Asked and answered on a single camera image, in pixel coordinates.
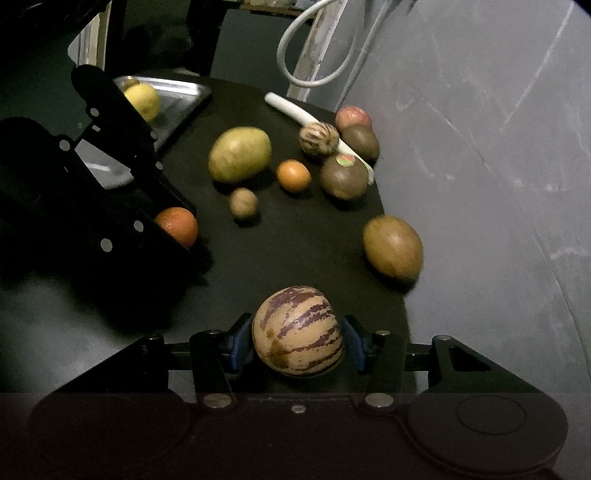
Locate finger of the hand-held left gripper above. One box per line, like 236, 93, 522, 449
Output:
99, 154, 198, 252
71, 65, 161, 160

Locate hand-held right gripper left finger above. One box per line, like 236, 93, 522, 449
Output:
60, 314, 254, 409

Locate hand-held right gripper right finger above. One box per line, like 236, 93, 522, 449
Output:
344, 315, 541, 409

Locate large orange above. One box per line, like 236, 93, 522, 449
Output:
154, 207, 199, 250

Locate large striped pepino melon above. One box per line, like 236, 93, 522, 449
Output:
252, 285, 345, 377

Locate metal tray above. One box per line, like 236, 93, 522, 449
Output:
76, 75, 213, 191

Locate yellow-green mango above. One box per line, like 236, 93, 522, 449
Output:
208, 127, 272, 183

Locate yellow round fruit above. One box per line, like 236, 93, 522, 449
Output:
124, 84, 161, 123

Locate white panel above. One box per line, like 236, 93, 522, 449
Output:
67, 18, 114, 70

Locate small tan round fruit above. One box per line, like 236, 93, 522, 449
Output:
229, 188, 258, 220

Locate brown-green oval fruit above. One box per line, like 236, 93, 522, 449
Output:
363, 215, 424, 281

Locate small orange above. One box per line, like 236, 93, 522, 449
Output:
276, 159, 311, 193

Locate white leek stalk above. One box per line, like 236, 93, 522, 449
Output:
264, 92, 375, 185

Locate brown fruit with sticker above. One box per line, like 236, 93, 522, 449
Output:
321, 154, 369, 200

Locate small striped pepino melon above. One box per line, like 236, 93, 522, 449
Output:
299, 122, 341, 158

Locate brown kiwi fruit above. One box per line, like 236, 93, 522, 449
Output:
342, 124, 380, 160

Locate white cable loop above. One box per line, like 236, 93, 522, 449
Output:
276, 0, 372, 88

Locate white post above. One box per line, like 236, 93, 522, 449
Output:
288, 0, 345, 104

